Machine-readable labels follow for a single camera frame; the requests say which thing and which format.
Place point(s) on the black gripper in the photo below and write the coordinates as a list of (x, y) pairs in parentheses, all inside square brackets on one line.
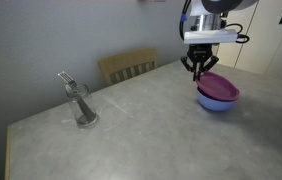
[(199, 53)]

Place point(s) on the pink plastic plate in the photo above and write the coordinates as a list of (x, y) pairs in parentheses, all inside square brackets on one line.
[(219, 87)]

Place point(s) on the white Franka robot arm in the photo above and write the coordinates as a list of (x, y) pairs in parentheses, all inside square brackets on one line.
[(214, 10)]

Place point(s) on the blue plastic bowl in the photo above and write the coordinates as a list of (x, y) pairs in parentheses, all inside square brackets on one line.
[(214, 104)]

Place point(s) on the wooden slat-back chair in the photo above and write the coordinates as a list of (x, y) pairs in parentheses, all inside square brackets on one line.
[(127, 60)]

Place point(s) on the silver metal fork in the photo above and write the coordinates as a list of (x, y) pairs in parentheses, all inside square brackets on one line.
[(67, 77)]

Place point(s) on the clear glass jar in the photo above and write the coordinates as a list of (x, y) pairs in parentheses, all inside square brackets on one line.
[(75, 113)]

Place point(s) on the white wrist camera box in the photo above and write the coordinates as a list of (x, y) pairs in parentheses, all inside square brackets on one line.
[(211, 36)]

